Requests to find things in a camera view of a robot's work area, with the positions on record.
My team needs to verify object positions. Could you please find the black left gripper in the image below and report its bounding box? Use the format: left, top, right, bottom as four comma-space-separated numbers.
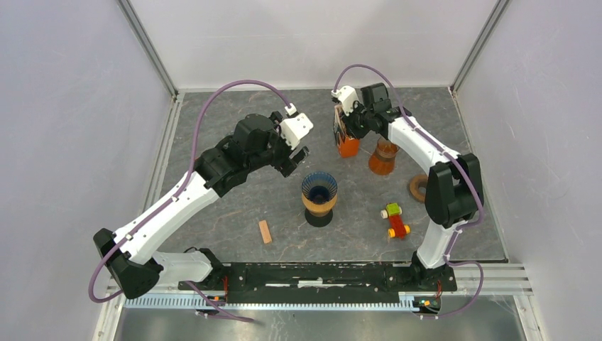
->
246, 112, 310, 177

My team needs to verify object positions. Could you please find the blue plastic coffee dripper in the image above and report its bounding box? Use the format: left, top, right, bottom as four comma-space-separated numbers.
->
301, 171, 338, 204

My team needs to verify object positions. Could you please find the orange glass carafe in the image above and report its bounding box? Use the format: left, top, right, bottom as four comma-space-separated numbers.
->
368, 137, 399, 175

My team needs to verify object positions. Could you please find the light wooden ring holder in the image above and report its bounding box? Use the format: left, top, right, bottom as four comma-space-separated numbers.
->
302, 195, 338, 217

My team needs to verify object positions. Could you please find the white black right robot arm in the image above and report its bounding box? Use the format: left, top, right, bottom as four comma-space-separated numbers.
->
332, 83, 484, 290

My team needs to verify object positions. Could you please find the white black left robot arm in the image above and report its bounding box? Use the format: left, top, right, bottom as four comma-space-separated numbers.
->
93, 112, 313, 299

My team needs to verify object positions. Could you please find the orange coffee filter box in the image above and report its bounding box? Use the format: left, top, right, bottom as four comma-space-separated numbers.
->
333, 104, 360, 158

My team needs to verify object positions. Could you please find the small wooden block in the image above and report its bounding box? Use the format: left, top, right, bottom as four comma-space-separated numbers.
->
258, 220, 273, 244

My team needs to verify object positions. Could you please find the colourful toy car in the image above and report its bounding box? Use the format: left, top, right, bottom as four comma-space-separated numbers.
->
380, 202, 410, 239

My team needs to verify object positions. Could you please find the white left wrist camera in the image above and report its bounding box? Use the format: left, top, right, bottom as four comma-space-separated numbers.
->
279, 113, 314, 150

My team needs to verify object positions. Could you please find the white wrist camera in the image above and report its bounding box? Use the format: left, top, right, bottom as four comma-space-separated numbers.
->
279, 113, 314, 150
331, 85, 359, 116

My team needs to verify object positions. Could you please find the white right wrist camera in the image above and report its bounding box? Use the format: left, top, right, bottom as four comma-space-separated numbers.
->
331, 85, 359, 116

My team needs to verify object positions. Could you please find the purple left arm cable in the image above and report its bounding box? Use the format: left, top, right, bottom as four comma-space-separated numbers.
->
88, 79, 298, 324

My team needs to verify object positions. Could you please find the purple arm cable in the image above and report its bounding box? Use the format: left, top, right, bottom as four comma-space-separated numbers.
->
88, 79, 298, 324
332, 63, 486, 320

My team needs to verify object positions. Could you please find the dark wooden ring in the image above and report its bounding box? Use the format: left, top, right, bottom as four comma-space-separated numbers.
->
407, 174, 429, 203

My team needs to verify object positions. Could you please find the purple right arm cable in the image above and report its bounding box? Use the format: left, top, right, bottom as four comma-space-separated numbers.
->
332, 63, 486, 320

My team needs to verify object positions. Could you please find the grey slotted cable duct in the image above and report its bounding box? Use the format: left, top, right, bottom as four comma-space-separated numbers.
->
123, 293, 441, 312

